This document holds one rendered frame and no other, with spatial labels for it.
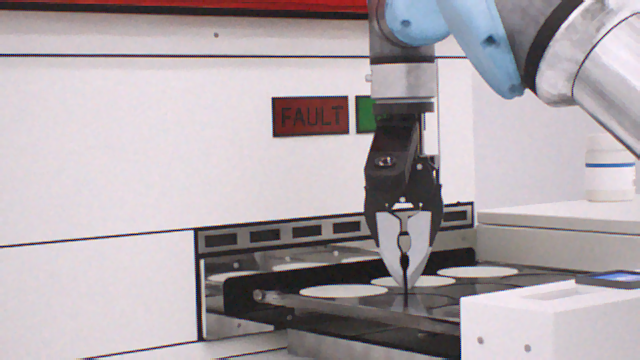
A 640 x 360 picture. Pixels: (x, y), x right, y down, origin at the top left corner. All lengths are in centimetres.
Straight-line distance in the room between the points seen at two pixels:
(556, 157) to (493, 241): 241
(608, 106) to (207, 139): 67
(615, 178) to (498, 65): 93
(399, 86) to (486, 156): 247
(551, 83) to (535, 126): 312
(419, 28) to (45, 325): 50
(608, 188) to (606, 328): 89
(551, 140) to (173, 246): 276
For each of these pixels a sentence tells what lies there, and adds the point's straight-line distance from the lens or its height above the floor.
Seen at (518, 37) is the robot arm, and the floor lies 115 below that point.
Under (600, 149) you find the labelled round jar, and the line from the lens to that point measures 184.
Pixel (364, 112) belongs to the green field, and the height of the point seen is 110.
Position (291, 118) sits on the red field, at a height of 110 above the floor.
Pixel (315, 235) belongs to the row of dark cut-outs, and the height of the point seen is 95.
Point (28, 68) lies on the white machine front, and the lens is 136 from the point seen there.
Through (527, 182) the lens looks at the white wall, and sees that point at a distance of 402.
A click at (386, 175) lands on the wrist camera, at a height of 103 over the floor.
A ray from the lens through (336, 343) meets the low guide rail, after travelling 144.
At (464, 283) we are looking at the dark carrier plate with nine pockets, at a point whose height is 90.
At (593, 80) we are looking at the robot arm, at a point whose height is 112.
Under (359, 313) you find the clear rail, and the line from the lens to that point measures 131.
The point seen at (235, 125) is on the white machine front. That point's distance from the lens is 148.
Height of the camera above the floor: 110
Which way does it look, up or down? 3 degrees down
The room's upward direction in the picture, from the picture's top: 2 degrees counter-clockwise
